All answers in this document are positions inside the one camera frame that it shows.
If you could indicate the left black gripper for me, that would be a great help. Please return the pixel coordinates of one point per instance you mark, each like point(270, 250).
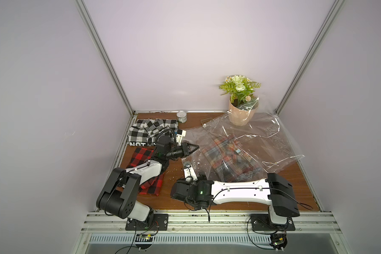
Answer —
point(183, 151)

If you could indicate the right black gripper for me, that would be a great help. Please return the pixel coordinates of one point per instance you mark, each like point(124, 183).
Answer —
point(175, 191)

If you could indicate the multicolour tartan shirt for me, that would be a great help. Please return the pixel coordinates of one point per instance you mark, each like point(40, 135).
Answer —
point(230, 162)

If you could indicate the clear plastic vacuum bag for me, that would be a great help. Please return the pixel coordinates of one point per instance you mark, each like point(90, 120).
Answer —
point(265, 138)

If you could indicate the black white checked shirt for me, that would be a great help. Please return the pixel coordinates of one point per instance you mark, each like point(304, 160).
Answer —
point(144, 132)

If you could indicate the red black checked shirt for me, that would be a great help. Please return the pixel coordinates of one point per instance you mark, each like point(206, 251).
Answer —
point(151, 174)

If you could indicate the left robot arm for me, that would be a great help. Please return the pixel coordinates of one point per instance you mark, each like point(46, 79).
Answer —
point(119, 194)

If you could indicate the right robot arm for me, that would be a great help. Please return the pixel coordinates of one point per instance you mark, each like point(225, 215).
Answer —
point(275, 192)

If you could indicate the brown plastic scoop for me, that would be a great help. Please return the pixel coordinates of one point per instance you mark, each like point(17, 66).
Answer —
point(210, 121)

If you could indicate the small labelled tin can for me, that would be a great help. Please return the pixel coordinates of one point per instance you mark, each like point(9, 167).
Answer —
point(181, 116)

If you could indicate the potted artificial flower plant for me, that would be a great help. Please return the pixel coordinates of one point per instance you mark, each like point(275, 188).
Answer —
point(242, 102)

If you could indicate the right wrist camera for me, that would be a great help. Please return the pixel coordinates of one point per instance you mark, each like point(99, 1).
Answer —
point(189, 172)

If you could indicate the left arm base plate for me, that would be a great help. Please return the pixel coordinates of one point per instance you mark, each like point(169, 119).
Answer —
point(153, 222)

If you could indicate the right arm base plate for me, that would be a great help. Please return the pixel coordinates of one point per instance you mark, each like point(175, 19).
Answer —
point(262, 222)

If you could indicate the aluminium rail frame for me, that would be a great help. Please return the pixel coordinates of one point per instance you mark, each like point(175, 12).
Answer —
point(215, 227)

